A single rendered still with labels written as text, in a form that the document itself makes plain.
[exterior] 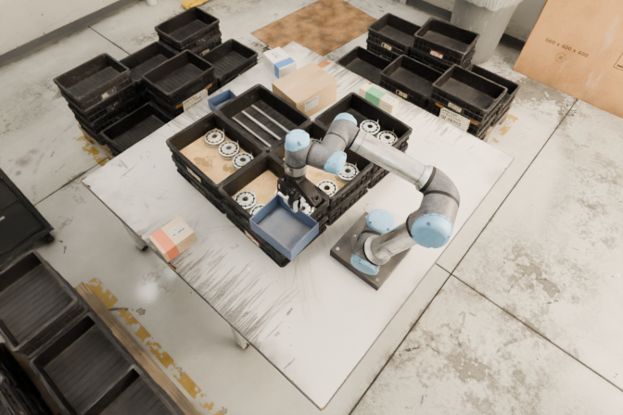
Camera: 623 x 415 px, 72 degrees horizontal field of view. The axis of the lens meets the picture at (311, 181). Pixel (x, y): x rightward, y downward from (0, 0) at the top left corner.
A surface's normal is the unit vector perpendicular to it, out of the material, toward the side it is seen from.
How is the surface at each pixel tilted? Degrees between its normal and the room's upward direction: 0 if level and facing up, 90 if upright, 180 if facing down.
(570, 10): 79
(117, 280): 0
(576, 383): 0
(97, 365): 0
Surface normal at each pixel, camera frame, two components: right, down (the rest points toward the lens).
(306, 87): 0.01, -0.62
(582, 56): -0.62, 0.43
